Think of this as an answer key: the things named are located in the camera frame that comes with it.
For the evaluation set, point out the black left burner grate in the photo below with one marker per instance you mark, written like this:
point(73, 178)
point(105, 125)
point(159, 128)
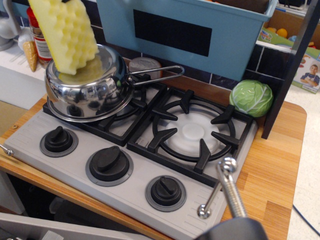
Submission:
point(121, 126)

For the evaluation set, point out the black left stove knob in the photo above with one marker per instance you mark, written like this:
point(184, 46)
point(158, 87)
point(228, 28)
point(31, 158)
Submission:
point(59, 142)

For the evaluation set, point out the grey toy bread slice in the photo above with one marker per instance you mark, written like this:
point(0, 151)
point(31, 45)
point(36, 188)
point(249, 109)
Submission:
point(146, 63)

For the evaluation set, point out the black vertical post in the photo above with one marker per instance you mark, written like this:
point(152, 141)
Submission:
point(306, 31)

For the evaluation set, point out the black right burner grate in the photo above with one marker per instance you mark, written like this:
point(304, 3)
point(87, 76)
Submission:
point(189, 135)

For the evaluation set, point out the green toy cabbage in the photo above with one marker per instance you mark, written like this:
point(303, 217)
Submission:
point(252, 97)

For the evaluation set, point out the yellow sponge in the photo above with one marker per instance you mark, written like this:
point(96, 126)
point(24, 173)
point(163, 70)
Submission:
point(66, 27)

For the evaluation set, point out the black middle stove knob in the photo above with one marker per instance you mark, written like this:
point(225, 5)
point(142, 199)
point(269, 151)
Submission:
point(109, 167)

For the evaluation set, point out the toy ice cream cone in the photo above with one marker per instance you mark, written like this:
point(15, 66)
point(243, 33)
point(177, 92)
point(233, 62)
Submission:
point(31, 54)

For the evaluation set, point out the black stove knob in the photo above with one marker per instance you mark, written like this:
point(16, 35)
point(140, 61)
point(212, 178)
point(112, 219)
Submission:
point(59, 142)
point(165, 193)
point(109, 167)

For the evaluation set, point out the grey toy stove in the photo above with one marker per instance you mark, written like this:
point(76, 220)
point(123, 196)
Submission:
point(128, 197)

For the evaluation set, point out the black right stove knob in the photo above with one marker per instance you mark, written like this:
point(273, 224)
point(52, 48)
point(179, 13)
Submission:
point(165, 193)

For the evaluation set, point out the red lid spice jar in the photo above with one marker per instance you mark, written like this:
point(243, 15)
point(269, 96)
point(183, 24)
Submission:
point(42, 49)

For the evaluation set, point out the toy box with boy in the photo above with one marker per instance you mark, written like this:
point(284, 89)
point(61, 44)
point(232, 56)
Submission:
point(307, 76)

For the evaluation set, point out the grey toy faucet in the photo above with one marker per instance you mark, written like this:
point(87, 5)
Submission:
point(9, 26)

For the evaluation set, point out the stainless steel pot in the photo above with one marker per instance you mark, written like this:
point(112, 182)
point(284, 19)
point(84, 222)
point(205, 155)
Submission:
point(99, 90)

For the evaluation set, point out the orange toy fruit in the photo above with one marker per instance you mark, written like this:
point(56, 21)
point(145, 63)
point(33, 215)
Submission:
point(282, 32)

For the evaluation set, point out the black burner grate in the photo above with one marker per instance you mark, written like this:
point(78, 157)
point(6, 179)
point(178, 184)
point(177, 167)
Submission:
point(189, 135)
point(121, 126)

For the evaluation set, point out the blue plastic bin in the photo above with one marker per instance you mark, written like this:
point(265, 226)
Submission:
point(208, 36)

